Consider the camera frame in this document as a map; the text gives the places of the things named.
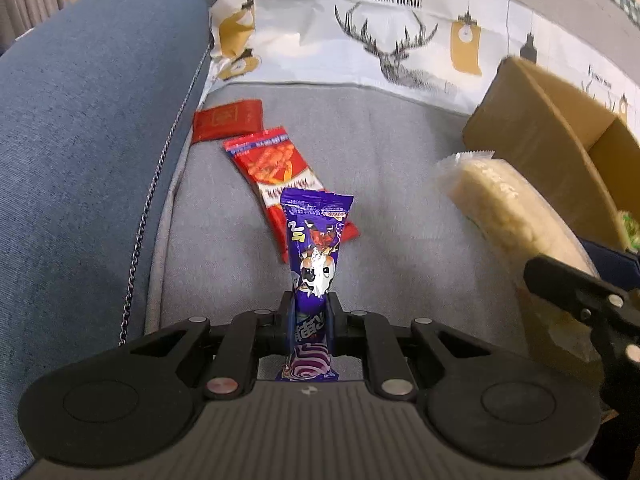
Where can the red snack packet orange picture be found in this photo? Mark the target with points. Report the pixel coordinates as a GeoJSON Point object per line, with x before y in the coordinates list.
{"type": "Point", "coordinates": [272, 170]}

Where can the cardboard box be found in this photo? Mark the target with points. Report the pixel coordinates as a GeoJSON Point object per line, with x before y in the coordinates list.
{"type": "Point", "coordinates": [540, 125]}

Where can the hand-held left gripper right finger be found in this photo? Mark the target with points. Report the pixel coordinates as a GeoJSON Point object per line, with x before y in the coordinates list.
{"type": "Point", "coordinates": [332, 320]}

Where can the clear peanut bag green label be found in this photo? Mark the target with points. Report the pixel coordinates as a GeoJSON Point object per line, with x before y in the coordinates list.
{"type": "Point", "coordinates": [631, 230]}

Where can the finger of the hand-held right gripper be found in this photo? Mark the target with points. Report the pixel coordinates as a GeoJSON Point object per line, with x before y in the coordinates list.
{"type": "Point", "coordinates": [612, 252]}
{"type": "Point", "coordinates": [575, 285]}

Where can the blue sofa armrest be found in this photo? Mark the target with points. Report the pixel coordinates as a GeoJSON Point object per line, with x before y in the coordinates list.
{"type": "Point", "coordinates": [80, 160]}

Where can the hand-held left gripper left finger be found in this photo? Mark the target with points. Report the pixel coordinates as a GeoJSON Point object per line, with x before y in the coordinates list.
{"type": "Point", "coordinates": [288, 320]}

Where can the deer printed white cloth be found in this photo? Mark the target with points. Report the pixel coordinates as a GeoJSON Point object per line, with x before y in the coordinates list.
{"type": "Point", "coordinates": [310, 25]}

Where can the grey sofa seat cushion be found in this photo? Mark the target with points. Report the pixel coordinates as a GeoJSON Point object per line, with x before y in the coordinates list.
{"type": "Point", "coordinates": [400, 185]}

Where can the small dark red packet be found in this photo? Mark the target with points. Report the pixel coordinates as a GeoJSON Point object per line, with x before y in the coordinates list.
{"type": "Point", "coordinates": [227, 119]}

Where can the purple snack packet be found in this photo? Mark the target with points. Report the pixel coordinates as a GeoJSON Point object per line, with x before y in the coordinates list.
{"type": "Point", "coordinates": [312, 240]}

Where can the pale bread packet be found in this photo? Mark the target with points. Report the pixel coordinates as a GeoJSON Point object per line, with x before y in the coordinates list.
{"type": "Point", "coordinates": [505, 210]}

